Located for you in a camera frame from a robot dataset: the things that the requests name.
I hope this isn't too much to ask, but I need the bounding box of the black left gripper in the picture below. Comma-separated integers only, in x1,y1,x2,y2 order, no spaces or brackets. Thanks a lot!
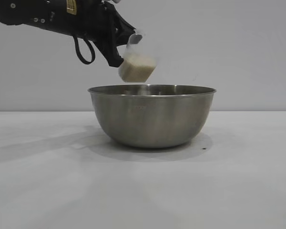
76,0,138,68

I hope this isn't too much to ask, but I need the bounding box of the clear plastic measuring cup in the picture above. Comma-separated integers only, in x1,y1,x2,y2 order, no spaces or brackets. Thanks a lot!
117,29,158,84

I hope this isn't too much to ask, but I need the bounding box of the white uncooked rice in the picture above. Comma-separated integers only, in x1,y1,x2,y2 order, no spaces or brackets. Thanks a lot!
121,54,157,83

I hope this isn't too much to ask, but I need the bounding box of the stainless steel mixing bowl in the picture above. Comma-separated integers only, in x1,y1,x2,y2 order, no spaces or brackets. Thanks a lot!
87,83,217,150

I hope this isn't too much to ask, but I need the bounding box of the black cable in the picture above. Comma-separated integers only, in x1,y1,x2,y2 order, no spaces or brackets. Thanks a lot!
72,35,96,65

